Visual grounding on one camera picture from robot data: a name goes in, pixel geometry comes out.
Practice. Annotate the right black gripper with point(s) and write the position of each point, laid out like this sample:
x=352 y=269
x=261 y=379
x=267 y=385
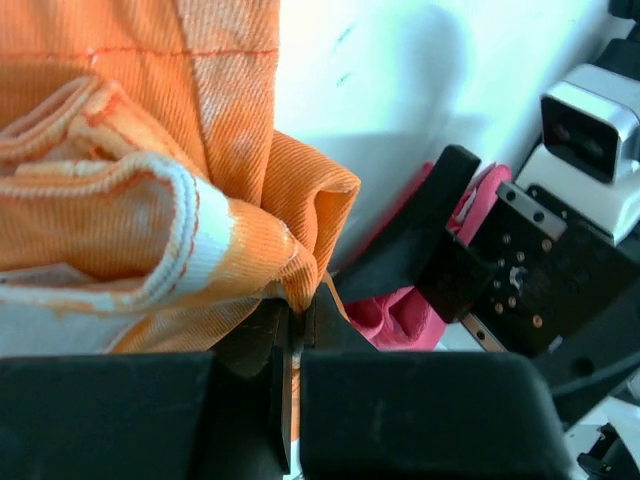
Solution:
x=532 y=276

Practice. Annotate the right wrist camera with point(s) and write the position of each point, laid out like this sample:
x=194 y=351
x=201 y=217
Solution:
x=589 y=156

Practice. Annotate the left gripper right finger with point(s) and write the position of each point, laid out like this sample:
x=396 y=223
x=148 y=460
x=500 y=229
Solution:
x=366 y=414

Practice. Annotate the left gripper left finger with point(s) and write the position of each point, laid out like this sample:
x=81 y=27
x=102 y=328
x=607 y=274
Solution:
x=219 y=414

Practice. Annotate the orange tie-dye garment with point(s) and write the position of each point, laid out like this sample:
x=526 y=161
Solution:
x=147 y=201

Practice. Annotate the pink towel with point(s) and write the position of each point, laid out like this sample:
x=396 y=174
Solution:
x=404 y=320

